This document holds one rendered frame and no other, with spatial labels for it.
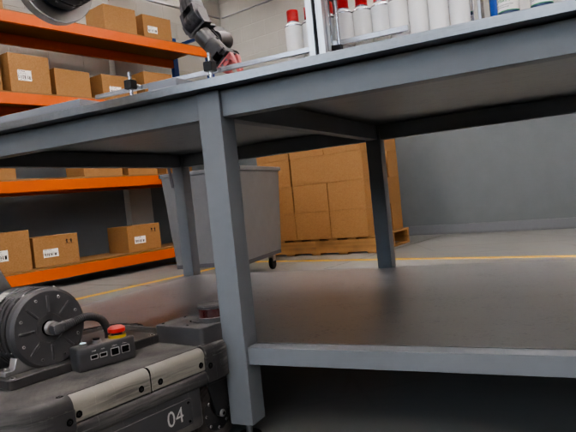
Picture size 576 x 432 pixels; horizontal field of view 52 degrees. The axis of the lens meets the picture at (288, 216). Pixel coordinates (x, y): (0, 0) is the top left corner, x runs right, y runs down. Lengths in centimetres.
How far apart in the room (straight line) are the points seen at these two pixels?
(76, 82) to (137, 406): 464
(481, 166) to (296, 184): 193
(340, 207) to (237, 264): 387
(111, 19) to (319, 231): 278
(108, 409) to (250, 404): 36
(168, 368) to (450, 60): 83
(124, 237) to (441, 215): 322
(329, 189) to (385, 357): 404
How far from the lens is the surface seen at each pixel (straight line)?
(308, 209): 533
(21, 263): 515
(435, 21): 161
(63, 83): 558
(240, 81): 129
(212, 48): 187
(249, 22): 791
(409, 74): 119
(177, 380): 129
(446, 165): 631
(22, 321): 129
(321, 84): 124
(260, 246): 426
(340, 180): 516
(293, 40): 174
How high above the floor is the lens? 55
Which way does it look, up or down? 2 degrees down
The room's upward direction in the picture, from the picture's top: 6 degrees counter-clockwise
